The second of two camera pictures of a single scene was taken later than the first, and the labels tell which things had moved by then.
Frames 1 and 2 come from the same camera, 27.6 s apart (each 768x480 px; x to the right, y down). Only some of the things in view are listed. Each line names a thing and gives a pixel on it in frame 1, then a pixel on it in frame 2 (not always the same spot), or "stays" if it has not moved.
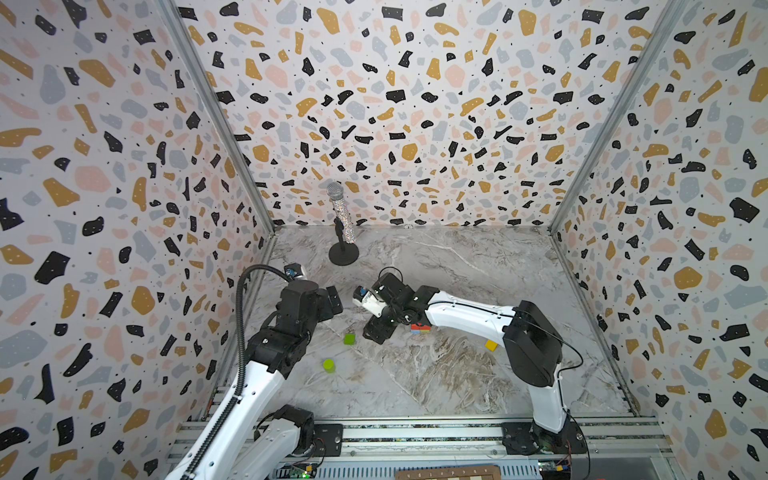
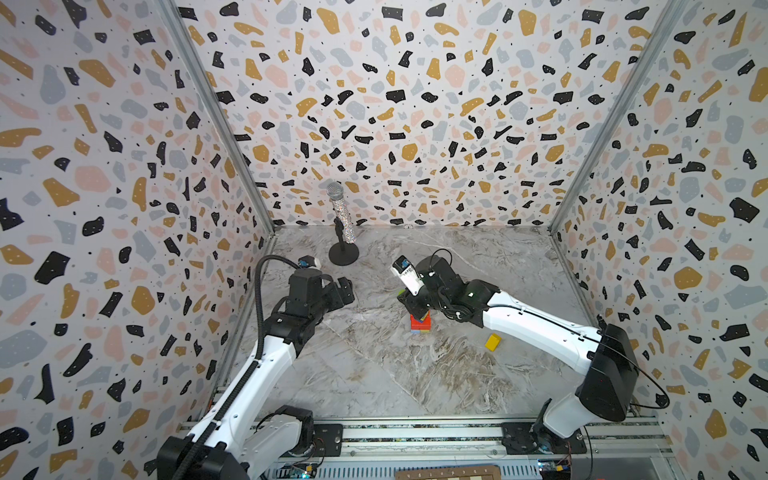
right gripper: [387, 311] to [417, 300]
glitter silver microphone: [335, 192] stays
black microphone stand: [342, 253] stays
